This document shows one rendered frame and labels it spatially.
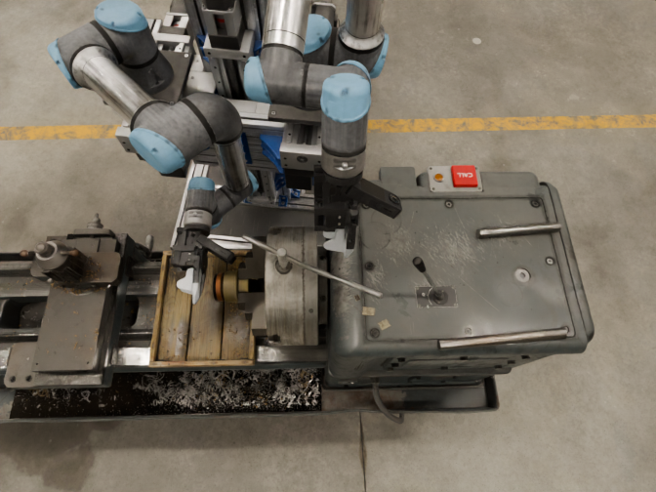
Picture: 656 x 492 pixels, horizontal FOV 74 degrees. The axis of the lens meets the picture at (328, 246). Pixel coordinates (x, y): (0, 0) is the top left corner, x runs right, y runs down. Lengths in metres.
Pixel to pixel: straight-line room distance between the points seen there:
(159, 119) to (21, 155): 2.20
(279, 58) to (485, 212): 0.62
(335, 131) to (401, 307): 0.46
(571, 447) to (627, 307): 0.81
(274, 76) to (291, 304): 0.50
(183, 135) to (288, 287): 0.41
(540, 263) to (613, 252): 1.77
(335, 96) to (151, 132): 0.47
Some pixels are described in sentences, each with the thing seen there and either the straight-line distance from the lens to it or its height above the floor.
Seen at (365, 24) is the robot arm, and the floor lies 1.46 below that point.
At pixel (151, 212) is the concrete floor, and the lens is 2.64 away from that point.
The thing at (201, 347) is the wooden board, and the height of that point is 0.88.
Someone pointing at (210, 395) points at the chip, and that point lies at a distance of 1.67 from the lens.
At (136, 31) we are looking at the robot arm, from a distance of 1.36.
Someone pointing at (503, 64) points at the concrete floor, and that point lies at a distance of 3.41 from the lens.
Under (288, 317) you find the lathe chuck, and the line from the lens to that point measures 1.04.
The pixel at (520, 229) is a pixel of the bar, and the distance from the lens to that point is 1.13.
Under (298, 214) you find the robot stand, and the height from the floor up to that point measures 0.21.
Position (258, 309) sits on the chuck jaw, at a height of 1.12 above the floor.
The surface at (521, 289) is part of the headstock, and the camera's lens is 1.10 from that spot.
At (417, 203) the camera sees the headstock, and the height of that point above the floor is 1.25.
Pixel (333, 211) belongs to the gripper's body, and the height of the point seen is 1.51.
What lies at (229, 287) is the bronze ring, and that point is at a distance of 1.16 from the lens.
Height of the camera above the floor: 2.20
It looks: 67 degrees down
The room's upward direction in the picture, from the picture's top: 4 degrees clockwise
